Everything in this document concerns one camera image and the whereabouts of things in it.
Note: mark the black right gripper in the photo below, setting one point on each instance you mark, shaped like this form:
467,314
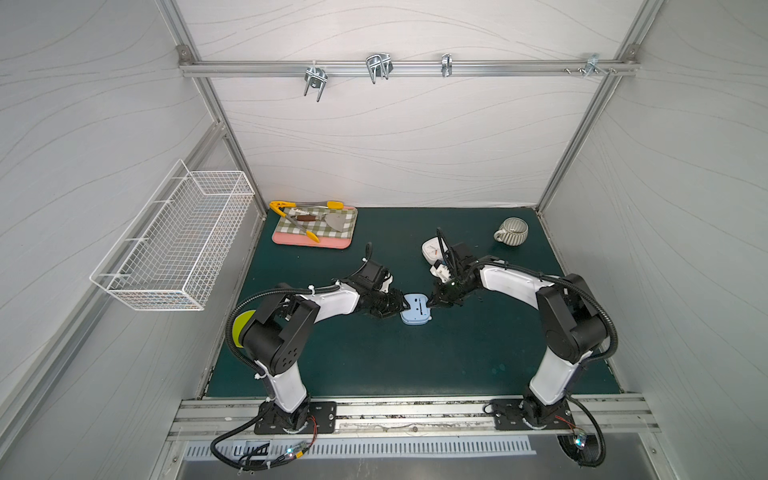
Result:
447,294

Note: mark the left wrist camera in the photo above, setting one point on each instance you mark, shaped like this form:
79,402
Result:
374,277

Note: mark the metal u-bolt hook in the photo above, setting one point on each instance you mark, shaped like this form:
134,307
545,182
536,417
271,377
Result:
379,65

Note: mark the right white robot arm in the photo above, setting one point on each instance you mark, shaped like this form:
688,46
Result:
572,322

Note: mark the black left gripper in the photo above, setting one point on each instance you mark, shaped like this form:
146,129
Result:
387,301

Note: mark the blue white alarm clock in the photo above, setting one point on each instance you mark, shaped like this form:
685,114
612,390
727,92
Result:
418,312

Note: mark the striped white ceramic mug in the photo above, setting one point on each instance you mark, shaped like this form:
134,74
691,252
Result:
512,232

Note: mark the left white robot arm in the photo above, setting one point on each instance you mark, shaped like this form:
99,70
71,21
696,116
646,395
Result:
270,330

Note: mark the checkered green cloth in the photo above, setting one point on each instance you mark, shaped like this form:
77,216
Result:
284,227

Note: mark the green plastic bowl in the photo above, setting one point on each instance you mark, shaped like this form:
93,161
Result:
238,327

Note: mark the white alarm clock back up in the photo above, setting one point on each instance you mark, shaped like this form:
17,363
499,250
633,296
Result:
432,251

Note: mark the metal spatula wooden handle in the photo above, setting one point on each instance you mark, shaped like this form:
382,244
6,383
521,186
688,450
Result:
334,221

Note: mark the metal clamp hook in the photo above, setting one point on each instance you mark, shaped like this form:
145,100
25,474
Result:
315,79

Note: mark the pink cutting board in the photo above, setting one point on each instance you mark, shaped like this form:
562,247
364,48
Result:
297,240

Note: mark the yellow tongs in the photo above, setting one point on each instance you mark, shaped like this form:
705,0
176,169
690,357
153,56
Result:
280,207

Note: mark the white wire basket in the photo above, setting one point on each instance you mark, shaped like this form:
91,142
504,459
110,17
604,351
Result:
170,255

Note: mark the aluminium top rail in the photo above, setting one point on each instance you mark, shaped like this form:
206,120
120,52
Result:
401,68

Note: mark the metal bracket right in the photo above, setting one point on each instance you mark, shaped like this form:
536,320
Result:
592,67

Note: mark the small metal ring hook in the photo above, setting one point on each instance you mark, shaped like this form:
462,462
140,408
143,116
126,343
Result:
446,65

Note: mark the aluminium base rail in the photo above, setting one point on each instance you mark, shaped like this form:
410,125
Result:
451,416

